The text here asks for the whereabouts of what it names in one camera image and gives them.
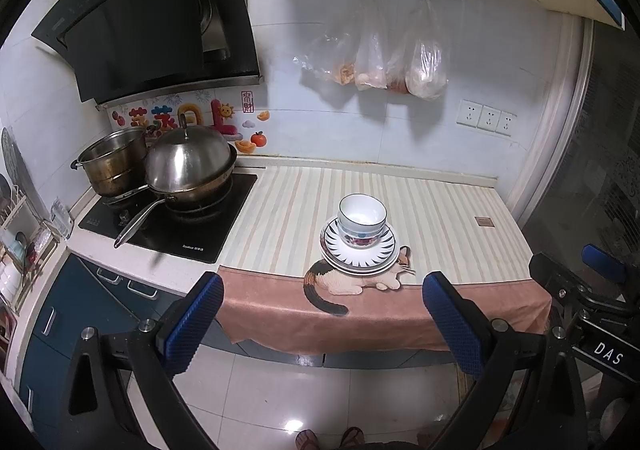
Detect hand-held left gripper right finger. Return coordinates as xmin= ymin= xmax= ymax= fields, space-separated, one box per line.
xmin=421 ymin=271 xmax=588 ymax=450

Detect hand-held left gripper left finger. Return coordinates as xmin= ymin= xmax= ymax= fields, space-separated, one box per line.
xmin=60 ymin=271 xmax=226 ymax=450

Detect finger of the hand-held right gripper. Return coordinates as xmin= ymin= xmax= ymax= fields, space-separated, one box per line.
xmin=529 ymin=252 xmax=578 ymax=303
xmin=581 ymin=244 xmax=629 ymax=283

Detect blue striped plate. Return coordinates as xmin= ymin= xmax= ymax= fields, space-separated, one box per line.
xmin=323 ymin=217 xmax=399 ymax=267

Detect white bowl with blue pattern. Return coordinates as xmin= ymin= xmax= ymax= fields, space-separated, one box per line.
xmin=337 ymin=193 xmax=387 ymax=237

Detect black gas stove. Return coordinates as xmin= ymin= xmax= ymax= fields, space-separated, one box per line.
xmin=78 ymin=170 xmax=259 ymax=265

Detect frosted glass door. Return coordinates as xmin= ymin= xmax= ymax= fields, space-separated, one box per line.
xmin=520 ymin=15 xmax=640 ymax=331

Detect blue kitchen cabinet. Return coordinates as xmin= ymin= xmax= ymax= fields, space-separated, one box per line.
xmin=17 ymin=254 xmax=351 ymax=431

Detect steel wok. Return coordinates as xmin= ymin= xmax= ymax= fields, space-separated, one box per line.
xmin=114 ymin=145 xmax=239 ymax=250

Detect striped tablecloth with cat print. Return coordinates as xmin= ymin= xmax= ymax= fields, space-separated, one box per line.
xmin=215 ymin=165 xmax=553 ymax=356

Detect person's right foot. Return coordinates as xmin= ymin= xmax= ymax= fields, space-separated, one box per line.
xmin=340 ymin=426 xmax=366 ymax=449

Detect steel wok lid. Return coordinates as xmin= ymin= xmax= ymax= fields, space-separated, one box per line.
xmin=145 ymin=113 xmax=236 ymax=193

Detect steel stock pot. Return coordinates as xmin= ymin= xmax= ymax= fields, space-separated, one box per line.
xmin=71 ymin=126 xmax=157 ymax=198

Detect white dish rack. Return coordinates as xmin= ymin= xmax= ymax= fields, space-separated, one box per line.
xmin=0 ymin=170 xmax=71 ymax=318

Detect clear plastic bag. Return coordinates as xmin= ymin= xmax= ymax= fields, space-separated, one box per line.
xmin=292 ymin=19 xmax=362 ymax=86
xmin=403 ymin=0 xmax=449 ymax=101
xmin=353 ymin=0 xmax=391 ymax=92

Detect plastic bag with red contents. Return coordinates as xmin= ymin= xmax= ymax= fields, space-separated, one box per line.
xmin=386 ymin=44 xmax=412 ymax=94

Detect black range hood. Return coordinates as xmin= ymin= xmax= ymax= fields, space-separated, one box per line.
xmin=31 ymin=0 xmax=264 ymax=106

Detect white wall socket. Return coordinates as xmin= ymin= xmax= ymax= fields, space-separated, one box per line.
xmin=477 ymin=105 xmax=502 ymax=132
xmin=456 ymin=99 xmax=484 ymax=129
xmin=495 ymin=111 xmax=519 ymax=137

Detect colourful wall stickers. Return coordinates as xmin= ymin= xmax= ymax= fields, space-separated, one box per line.
xmin=111 ymin=90 xmax=273 ymax=153

